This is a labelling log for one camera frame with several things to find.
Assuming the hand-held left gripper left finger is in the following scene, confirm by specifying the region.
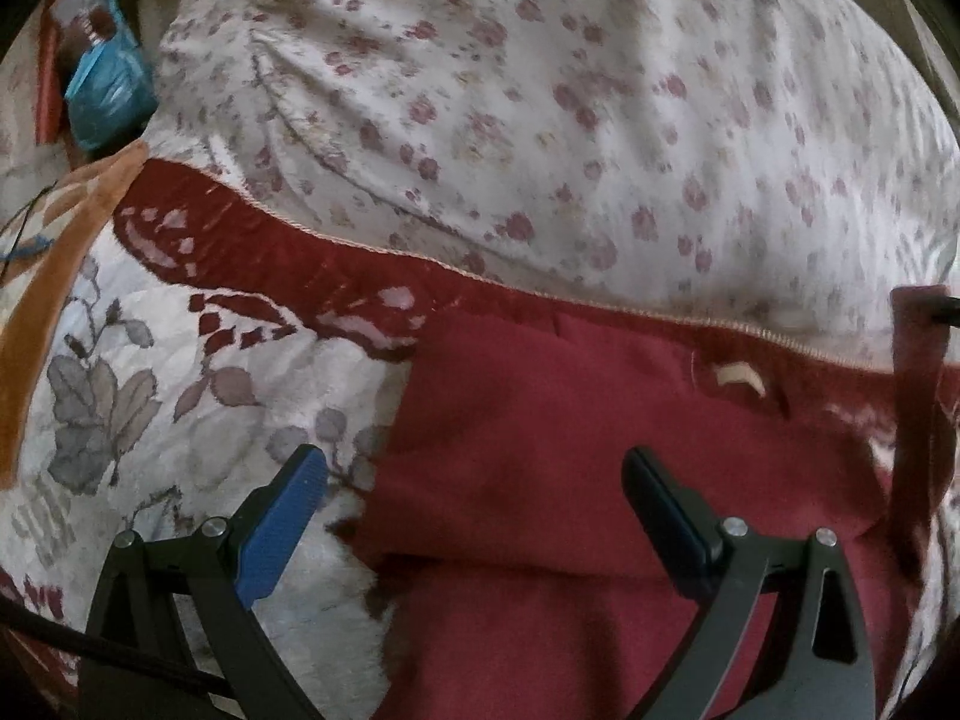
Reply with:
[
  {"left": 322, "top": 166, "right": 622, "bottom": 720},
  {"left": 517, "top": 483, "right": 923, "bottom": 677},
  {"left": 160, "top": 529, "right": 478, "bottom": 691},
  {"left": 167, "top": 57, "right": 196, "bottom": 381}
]
[{"left": 79, "top": 444, "right": 331, "bottom": 720}]

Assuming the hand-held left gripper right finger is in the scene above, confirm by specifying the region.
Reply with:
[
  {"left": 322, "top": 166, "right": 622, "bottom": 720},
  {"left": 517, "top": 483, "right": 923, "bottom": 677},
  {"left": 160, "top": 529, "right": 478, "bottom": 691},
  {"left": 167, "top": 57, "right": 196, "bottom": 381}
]
[{"left": 622, "top": 446, "right": 878, "bottom": 720}]

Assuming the dark red garment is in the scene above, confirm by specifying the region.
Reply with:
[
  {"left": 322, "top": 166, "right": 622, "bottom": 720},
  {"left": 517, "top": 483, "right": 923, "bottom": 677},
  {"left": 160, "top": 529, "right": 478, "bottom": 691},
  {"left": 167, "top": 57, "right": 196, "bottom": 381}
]
[{"left": 352, "top": 285, "right": 950, "bottom": 720}]

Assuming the red and white floral blanket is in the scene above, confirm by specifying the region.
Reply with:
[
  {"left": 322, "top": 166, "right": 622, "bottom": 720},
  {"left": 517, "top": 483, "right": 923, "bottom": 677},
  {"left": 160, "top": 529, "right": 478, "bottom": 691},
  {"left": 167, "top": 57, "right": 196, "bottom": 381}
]
[{"left": 0, "top": 157, "right": 960, "bottom": 720}]

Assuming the orange cloth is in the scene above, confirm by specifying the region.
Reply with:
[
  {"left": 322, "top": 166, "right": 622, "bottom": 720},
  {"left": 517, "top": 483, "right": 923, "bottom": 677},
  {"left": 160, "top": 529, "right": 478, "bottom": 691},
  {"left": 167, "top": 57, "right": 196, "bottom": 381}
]
[{"left": 0, "top": 142, "right": 151, "bottom": 488}]

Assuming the floral white pillow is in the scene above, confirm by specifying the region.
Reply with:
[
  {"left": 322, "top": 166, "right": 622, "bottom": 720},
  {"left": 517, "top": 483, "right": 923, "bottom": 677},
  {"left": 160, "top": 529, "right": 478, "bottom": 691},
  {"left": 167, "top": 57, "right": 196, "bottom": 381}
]
[{"left": 154, "top": 0, "right": 960, "bottom": 361}]

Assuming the blue plastic bag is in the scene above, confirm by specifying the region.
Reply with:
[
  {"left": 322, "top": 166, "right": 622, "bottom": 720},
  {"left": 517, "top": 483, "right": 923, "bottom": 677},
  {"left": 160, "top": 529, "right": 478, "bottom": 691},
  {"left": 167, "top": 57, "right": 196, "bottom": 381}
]
[{"left": 64, "top": 0, "right": 158, "bottom": 151}]

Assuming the red wooden furniture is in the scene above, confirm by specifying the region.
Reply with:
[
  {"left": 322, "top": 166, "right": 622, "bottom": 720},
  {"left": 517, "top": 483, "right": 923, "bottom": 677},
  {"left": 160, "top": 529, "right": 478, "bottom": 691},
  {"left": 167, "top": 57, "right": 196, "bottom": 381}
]
[{"left": 34, "top": 0, "right": 76, "bottom": 143}]

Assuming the clear plastic bag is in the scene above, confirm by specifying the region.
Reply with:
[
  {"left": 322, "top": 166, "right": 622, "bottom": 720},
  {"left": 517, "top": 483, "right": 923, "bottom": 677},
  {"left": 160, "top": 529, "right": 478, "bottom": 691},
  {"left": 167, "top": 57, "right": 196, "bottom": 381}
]
[{"left": 49, "top": 0, "right": 125, "bottom": 53}]

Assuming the black cable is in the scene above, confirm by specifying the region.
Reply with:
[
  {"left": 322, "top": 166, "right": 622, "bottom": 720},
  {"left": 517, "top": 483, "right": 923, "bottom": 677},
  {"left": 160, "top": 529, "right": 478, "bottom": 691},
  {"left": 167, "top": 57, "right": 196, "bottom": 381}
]
[{"left": 0, "top": 600, "right": 226, "bottom": 698}]

